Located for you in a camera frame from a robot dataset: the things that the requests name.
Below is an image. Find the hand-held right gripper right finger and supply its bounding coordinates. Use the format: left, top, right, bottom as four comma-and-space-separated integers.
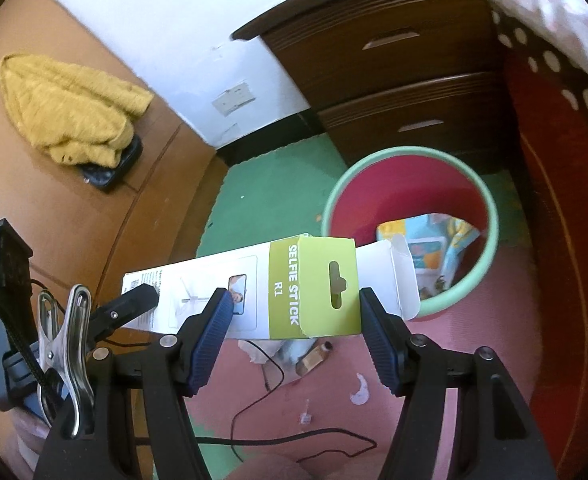
359, 287, 557, 480

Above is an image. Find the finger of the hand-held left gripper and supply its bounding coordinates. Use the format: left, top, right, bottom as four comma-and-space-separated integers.
91, 285, 160, 333

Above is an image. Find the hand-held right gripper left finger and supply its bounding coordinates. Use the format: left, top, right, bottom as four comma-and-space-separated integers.
34, 287, 235, 480

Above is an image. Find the small brown bottle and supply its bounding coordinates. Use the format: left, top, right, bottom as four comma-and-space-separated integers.
296, 341, 335, 376

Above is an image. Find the white and green box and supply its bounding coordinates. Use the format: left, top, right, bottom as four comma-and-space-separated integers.
121, 232, 420, 341

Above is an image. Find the colourful printed packet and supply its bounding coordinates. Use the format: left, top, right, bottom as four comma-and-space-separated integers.
376, 213, 480, 293

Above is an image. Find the red bin with green rim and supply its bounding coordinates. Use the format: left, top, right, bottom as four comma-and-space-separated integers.
320, 146, 500, 320

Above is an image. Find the white crescent paper scrap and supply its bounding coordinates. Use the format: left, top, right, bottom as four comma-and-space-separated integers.
350, 372, 372, 406

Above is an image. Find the crumpled white tissue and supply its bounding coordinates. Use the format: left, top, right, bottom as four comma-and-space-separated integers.
239, 337, 315, 366

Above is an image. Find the metal spring clip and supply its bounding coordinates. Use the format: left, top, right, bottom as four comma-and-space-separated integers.
36, 284, 97, 436

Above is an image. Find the pink foam mat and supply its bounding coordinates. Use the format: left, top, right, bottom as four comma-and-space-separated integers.
179, 240, 555, 480

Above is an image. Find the green foam mat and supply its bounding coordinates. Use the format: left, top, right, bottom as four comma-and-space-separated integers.
194, 135, 530, 266
186, 437, 240, 480

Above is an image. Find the black phone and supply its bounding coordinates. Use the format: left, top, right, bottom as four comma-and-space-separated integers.
80, 134, 144, 192

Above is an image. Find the yellow knitted sweater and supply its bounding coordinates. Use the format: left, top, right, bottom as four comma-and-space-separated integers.
0, 52, 155, 168

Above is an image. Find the red patterned bedspread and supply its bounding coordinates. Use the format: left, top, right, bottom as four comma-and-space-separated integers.
504, 50, 588, 431

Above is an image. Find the dark wooden drawer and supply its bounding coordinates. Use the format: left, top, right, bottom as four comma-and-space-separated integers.
318, 72, 517, 171
261, 0, 505, 111

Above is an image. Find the brown polka dot cloth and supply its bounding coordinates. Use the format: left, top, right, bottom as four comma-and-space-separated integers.
489, 7, 588, 118

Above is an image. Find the thin black cable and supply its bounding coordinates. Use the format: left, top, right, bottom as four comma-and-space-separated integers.
194, 350, 377, 466

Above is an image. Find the white wall socket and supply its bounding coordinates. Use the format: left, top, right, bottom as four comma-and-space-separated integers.
211, 81, 256, 114

